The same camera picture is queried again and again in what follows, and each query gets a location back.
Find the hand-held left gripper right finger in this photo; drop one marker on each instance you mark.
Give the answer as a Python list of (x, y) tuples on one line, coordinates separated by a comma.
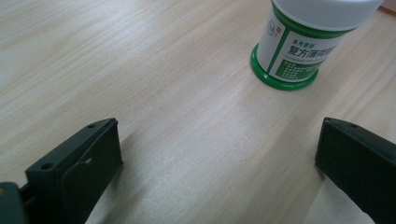
[(361, 165)]

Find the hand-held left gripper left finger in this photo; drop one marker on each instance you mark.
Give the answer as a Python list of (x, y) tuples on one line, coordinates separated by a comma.
[(77, 174)]

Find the green jar with white lid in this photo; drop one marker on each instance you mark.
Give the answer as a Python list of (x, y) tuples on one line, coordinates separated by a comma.
[(295, 46)]

